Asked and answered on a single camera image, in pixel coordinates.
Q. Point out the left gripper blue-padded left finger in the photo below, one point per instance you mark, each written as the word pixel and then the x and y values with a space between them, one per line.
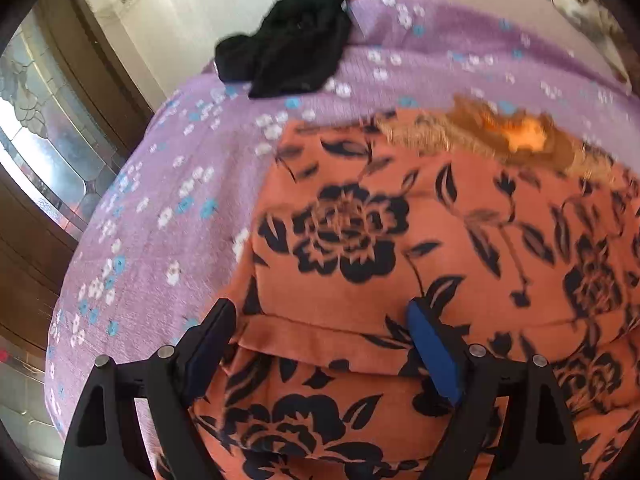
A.
pixel 105 440

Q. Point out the orange black floral garment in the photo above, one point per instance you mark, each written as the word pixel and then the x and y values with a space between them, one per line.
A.
pixel 513 233

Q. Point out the black crumpled cloth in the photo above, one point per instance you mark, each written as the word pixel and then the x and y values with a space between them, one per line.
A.
pixel 295 50

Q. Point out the brown white patterned blanket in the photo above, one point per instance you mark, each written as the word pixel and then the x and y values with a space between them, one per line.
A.
pixel 593 19

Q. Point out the purple floral bed sheet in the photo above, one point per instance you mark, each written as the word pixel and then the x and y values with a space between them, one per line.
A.
pixel 170 229

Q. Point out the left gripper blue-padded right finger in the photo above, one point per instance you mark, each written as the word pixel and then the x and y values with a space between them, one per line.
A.
pixel 521 400

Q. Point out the brown wooden glass door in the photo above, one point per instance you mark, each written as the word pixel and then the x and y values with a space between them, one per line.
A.
pixel 70 116

